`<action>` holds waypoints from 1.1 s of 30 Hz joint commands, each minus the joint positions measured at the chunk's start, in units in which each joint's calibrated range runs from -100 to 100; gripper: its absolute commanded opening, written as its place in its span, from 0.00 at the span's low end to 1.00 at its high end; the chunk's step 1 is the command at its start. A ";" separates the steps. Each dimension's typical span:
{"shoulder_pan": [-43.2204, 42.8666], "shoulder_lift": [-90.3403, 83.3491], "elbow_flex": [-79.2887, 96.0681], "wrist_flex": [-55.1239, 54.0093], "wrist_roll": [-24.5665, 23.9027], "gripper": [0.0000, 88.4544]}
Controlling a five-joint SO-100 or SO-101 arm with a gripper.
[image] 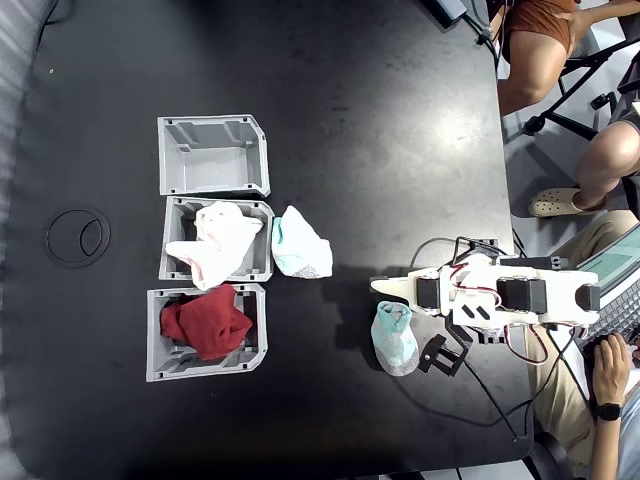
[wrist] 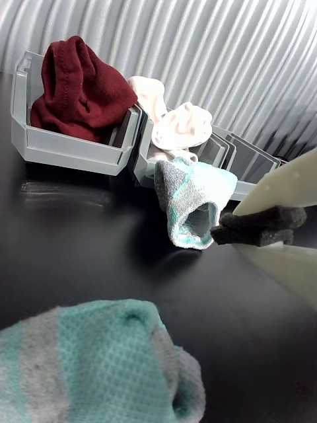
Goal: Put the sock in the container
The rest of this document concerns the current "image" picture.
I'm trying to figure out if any teal white sock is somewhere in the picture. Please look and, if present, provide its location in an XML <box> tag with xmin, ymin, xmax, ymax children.
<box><xmin>270</xmin><ymin>204</ymin><xmax>334</xmax><ymax>279</ymax></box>
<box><xmin>370</xmin><ymin>300</ymin><xmax>420</xmax><ymax>377</ymax></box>

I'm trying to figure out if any grey plastic container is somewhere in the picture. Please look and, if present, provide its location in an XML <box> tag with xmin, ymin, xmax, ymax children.
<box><xmin>157</xmin><ymin>113</ymin><xmax>272</xmax><ymax>197</ymax></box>
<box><xmin>145</xmin><ymin>282</ymin><xmax>269</xmax><ymax>384</ymax></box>
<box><xmin>158</xmin><ymin>195</ymin><xmax>275</xmax><ymax>282</ymax></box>

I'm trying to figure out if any white pink sock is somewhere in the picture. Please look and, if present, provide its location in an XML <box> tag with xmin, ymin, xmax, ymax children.
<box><xmin>164</xmin><ymin>200</ymin><xmax>265</xmax><ymax>291</ymax></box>

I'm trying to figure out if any red sock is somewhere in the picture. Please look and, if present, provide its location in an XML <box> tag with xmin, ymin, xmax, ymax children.
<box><xmin>159</xmin><ymin>284</ymin><xmax>254</xmax><ymax>362</ymax></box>

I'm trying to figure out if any person's hand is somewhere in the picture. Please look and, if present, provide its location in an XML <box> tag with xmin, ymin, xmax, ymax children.
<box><xmin>592</xmin><ymin>333</ymin><xmax>634</xmax><ymax>407</ymax></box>

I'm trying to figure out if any beige clog shoe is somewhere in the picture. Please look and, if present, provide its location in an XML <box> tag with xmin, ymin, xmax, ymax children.
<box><xmin>528</xmin><ymin>187</ymin><xmax>584</xmax><ymax>219</ymax></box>

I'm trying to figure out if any person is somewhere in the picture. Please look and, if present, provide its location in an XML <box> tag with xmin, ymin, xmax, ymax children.
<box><xmin>497</xmin><ymin>0</ymin><xmax>599</xmax><ymax>117</ymax></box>
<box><xmin>524</xmin><ymin>209</ymin><xmax>640</xmax><ymax>480</ymax></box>

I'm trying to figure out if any laptop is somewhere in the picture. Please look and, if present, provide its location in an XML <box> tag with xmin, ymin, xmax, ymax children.
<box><xmin>593</xmin><ymin>233</ymin><xmax>640</xmax><ymax>347</ymax></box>

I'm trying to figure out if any black wrist watch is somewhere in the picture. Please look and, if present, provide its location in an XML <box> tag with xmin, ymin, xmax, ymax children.
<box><xmin>593</xmin><ymin>402</ymin><xmax>624</xmax><ymax>422</ymax></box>

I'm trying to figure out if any person's bare leg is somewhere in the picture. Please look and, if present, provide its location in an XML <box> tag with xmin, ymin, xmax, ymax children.
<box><xmin>572</xmin><ymin>118</ymin><xmax>640</xmax><ymax>211</ymax></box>

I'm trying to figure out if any grey power adapter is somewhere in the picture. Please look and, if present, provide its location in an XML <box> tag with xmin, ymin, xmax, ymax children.
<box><xmin>432</xmin><ymin>0</ymin><xmax>466</xmax><ymax>27</ymax></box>

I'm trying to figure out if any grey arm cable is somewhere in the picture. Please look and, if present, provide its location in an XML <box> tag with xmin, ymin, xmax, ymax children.
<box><xmin>410</xmin><ymin>237</ymin><xmax>459</xmax><ymax>274</ymax></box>

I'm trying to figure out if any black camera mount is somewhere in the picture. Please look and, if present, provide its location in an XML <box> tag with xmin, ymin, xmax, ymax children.
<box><xmin>417</xmin><ymin>318</ymin><xmax>474</xmax><ymax>379</ymax></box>

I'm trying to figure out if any black camera cable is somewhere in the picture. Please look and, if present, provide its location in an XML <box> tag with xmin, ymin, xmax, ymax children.
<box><xmin>462</xmin><ymin>324</ymin><xmax>591</xmax><ymax>444</ymax></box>

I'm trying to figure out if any black chair frame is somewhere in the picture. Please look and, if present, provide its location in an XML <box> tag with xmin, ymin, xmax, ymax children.
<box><xmin>522</xmin><ymin>37</ymin><xmax>640</xmax><ymax>142</ymax></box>

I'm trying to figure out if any black adapter cable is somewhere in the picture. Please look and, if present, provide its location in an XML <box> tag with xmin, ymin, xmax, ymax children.
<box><xmin>462</xmin><ymin>13</ymin><xmax>502</xmax><ymax>69</ymax></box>

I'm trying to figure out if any round black cable grommet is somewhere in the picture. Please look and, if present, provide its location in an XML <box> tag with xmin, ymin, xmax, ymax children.
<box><xmin>47</xmin><ymin>209</ymin><xmax>112</xmax><ymax>270</ymax></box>

